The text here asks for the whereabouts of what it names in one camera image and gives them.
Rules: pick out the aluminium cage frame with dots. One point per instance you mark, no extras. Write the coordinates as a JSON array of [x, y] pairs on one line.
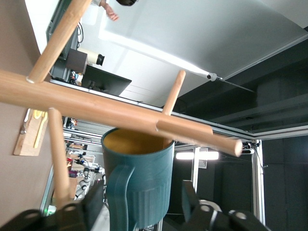
[[257, 180]]

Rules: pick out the bystander dark hair head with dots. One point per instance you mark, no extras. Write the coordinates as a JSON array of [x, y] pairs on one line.
[[126, 2]]

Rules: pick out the brown box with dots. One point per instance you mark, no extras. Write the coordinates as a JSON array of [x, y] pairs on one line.
[[77, 61]]

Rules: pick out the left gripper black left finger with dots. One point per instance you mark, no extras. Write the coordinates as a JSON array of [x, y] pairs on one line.
[[72, 216]]

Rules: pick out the black monitor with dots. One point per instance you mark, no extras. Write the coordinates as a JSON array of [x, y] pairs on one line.
[[106, 81]]

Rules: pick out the bamboo cutting board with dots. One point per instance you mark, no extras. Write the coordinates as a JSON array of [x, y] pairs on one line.
[[24, 146]]

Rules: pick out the teal cup with yellow inside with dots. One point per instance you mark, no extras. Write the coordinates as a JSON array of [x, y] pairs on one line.
[[144, 178]]

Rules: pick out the overhead frame camera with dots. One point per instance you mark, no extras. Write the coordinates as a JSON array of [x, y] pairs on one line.
[[247, 151]]

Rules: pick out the wooden cup rack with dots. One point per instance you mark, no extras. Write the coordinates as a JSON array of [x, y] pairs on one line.
[[72, 103]]

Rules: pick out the yellow plastic fork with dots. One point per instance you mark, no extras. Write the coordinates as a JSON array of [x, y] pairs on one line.
[[39, 134]]

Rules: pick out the bystander hand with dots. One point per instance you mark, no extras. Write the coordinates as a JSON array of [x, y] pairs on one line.
[[111, 13]]

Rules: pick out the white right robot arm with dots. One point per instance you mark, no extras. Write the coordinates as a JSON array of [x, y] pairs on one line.
[[86, 179]]

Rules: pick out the cream cylinder with black cap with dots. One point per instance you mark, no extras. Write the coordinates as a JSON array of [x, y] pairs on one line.
[[91, 57]]

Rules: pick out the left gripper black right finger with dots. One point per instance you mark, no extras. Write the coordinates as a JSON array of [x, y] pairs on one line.
[[207, 219]]

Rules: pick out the white security camera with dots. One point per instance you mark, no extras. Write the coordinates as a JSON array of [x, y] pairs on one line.
[[211, 77]]

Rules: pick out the bright light panel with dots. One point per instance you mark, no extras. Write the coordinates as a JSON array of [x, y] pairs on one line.
[[197, 155]]

